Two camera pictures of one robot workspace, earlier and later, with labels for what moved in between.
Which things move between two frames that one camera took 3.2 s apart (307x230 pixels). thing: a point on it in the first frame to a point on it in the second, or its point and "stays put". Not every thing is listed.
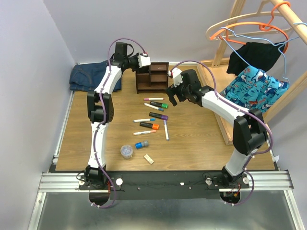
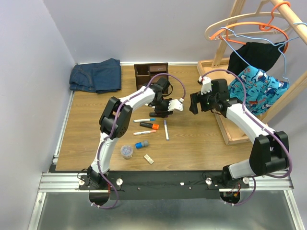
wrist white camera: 144,61 to 176,104
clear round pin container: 126,151 stays put
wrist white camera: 177,76 to 206,86
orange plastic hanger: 259,12 stays put
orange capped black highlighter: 152,126 stays put
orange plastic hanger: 262,26 stays put
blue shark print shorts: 255,89 stays put
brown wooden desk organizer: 152,79 stays put
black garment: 260,55 stays put
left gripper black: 137,66 to 164,111
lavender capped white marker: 166,130 stays put
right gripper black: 171,91 to 196,97
